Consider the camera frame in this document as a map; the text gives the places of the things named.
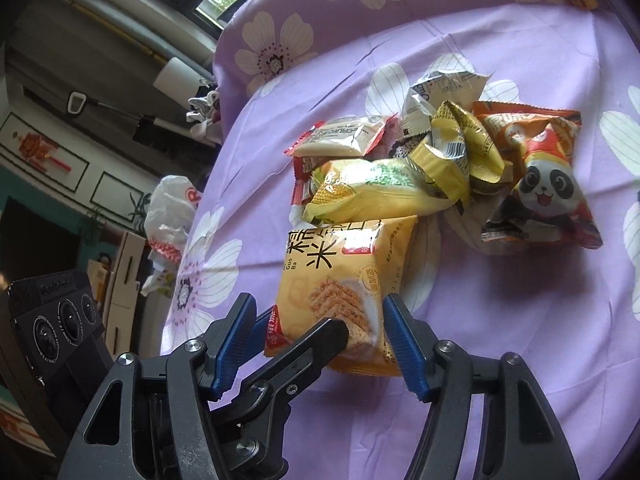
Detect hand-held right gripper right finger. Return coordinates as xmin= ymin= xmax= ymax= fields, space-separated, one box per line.
xmin=382 ymin=294 xmax=581 ymax=480

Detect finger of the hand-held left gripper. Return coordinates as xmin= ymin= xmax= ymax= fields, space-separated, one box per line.
xmin=212 ymin=317 xmax=351 ymax=468

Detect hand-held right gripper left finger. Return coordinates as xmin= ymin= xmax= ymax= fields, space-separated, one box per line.
xmin=57 ymin=292 xmax=257 ymax=480

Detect yellow rice cracker packet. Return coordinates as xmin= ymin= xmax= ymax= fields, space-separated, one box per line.
xmin=264 ymin=215 xmax=420 ymax=377

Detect yellow corn snack packet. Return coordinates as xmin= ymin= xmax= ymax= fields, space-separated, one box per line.
xmin=302 ymin=157 xmax=472 ymax=227

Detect red snack packet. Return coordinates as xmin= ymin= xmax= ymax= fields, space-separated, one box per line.
xmin=291 ymin=155 xmax=322 ymax=207

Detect gold snack packet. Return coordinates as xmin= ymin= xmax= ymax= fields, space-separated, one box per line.
xmin=409 ymin=100 xmax=514 ymax=207

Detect orange panda snack packet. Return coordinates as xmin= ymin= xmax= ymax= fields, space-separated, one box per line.
xmin=472 ymin=100 xmax=604 ymax=251

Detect white packet with red edges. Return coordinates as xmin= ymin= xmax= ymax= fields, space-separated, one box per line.
xmin=284 ymin=115 xmax=397 ymax=159

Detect silver white snack packet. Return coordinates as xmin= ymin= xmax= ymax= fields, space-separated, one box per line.
xmin=401 ymin=66 xmax=494 ymax=137

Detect green potted plant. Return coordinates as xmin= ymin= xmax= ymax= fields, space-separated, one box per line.
xmin=126 ymin=191 xmax=152 ymax=227

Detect white plastic bag red print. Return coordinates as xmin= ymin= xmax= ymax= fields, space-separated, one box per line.
xmin=141 ymin=175 xmax=199 ymax=297

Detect black dustpan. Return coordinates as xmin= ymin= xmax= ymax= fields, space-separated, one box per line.
xmin=131 ymin=114 xmax=162 ymax=144

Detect white crumpled socks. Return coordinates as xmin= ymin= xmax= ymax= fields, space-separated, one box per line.
xmin=186 ymin=86 xmax=224 ymax=142

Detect white cylindrical lamp shade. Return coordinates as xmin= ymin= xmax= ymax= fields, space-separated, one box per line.
xmin=152 ymin=56 xmax=202 ymax=97

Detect grey curtain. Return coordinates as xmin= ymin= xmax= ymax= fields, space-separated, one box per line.
xmin=40 ymin=0 xmax=217 ymax=83

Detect red wall decoration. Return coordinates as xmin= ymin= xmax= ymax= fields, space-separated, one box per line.
xmin=19 ymin=131 xmax=72 ymax=172

